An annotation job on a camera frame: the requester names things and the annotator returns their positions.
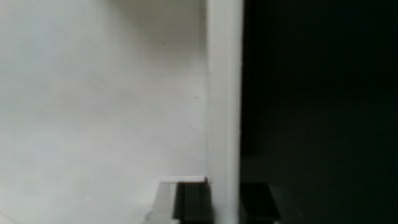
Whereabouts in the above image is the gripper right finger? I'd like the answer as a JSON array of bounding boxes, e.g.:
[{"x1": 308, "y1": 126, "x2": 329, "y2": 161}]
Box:
[{"x1": 240, "y1": 183, "x2": 281, "y2": 224}]

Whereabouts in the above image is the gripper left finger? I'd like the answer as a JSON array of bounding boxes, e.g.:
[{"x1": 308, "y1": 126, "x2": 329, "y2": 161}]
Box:
[{"x1": 143, "y1": 176, "x2": 208, "y2": 224}]

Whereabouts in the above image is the white square tabletop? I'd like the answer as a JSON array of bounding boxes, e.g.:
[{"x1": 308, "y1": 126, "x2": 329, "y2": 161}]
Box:
[{"x1": 0, "y1": 0, "x2": 244, "y2": 224}]

